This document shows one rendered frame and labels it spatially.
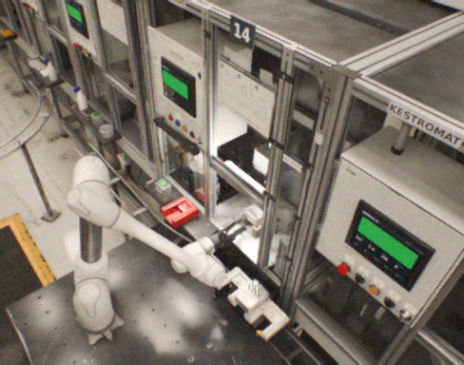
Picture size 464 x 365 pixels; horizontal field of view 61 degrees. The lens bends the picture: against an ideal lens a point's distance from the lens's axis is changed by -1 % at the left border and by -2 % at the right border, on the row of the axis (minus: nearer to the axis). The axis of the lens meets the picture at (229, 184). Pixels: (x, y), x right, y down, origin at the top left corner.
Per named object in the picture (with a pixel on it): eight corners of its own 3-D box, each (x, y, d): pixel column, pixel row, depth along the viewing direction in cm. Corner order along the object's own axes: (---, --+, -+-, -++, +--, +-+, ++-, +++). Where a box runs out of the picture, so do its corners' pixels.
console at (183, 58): (152, 114, 208) (142, 28, 177) (196, 97, 222) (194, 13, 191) (201, 154, 185) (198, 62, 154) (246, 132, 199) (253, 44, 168)
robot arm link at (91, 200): (123, 216, 150) (120, 192, 159) (83, 195, 138) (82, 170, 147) (100, 236, 153) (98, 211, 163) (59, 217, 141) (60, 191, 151)
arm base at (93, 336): (94, 353, 185) (92, 348, 181) (74, 318, 197) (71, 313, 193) (128, 330, 194) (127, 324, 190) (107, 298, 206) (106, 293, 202)
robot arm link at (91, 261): (75, 298, 196) (74, 263, 211) (108, 295, 201) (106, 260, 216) (68, 182, 147) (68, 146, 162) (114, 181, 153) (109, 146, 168)
